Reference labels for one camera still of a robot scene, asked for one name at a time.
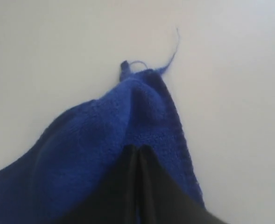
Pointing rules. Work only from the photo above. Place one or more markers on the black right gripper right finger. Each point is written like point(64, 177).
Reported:
point(161, 200)

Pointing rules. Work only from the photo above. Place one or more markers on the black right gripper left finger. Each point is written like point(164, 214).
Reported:
point(114, 200)

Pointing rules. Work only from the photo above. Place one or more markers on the blue towel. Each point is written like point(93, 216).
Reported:
point(52, 180)

